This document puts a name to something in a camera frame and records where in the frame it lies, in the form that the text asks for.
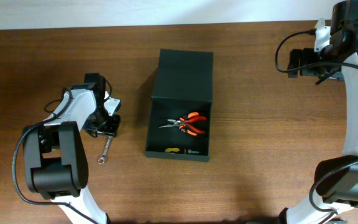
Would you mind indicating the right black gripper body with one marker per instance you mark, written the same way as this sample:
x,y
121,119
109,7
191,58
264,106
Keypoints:
x,y
307,56

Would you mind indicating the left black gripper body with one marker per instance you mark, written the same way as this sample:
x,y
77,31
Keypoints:
x,y
102,122

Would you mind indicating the silver combination wrench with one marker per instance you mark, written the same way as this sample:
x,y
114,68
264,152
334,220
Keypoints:
x,y
103,156

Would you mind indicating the orange black needle-nose pliers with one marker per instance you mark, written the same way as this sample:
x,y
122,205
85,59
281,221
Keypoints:
x,y
173,123

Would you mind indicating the red handled cutting pliers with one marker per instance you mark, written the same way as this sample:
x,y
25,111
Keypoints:
x,y
196,123

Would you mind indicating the yellow black screwdriver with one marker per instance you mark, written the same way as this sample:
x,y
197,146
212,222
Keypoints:
x,y
181,151

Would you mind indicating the dark green hinged box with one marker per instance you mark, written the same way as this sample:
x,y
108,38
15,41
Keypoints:
x,y
184,84

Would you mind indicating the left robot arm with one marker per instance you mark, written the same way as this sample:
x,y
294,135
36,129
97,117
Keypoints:
x,y
55,162

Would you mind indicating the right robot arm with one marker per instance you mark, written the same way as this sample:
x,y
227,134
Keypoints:
x,y
335,187

